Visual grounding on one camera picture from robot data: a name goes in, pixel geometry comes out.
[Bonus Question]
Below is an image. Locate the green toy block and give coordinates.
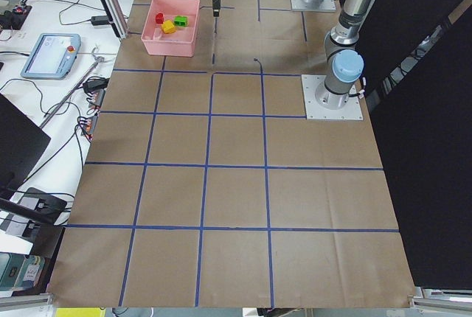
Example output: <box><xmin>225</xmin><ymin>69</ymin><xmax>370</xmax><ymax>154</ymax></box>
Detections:
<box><xmin>173</xmin><ymin>15</ymin><xmax>188</xmax><ymax>27</ymax></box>

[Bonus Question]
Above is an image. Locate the yellow toy block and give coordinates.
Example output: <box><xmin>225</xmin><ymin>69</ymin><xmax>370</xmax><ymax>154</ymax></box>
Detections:
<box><xmin>161</xmin><ymin>20</ymin><xmax>177</xmax><ymax>34</ymax></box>

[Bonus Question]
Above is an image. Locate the red toy block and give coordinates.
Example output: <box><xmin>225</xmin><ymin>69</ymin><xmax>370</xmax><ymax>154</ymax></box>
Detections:
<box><xmin>155</xmin><ymin>13</ymin><xmax>164</xmax><ymax>24</ymax></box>

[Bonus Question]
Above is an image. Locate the pink plastic box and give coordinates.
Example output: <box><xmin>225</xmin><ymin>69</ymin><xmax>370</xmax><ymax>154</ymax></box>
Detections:
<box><xmin>141</xmin><ymin>0</ymin><xmax>200</xmax><ymax>57</ymax></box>

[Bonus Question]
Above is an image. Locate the black power adapter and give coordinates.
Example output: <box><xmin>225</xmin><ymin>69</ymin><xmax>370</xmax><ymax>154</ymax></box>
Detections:
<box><xmin>90</xmin><ymin>15</ymin><xmax>109</xmax><ymax>26</ymax></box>

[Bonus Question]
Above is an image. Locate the metal rod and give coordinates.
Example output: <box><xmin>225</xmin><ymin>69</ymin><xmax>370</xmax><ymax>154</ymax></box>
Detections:
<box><xmin>39</xmin><ymin>55</ymin><xmax>105</xmax><ymax>129</ymax></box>

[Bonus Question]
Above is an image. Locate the teach pendant tablet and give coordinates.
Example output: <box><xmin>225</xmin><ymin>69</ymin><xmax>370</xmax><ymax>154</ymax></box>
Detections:
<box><xmin>21</xmin><ymin>33</ymin><xmax>81</xmax><ymax>80</ymax></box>

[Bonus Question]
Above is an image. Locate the black monitor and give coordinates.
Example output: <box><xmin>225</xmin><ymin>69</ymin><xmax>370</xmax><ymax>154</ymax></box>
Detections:
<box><xmin>1</xmin><ymin>95</ymin><xmax>51</xmax><ymax>199</ymax></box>

